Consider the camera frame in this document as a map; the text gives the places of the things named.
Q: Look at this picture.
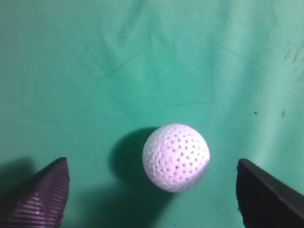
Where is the white dimpled golf ball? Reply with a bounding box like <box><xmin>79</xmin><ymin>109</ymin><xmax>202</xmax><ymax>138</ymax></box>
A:
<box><xmin>142</xmin><ymin>123</ymin><xmax>211</xmax><ymax>193</ymax></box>

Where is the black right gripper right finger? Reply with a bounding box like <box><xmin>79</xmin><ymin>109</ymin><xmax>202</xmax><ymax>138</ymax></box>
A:
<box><xmin>236</xmin><ymin>159</ymin><xmax>304</xmax><ymax>228</ymax></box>

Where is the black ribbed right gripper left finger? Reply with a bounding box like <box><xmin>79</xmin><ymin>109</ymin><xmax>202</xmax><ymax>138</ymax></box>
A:
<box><xmin>0</xmin><ymin>157</ymin><xmax>70</xmax><ymax>228</ymax></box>

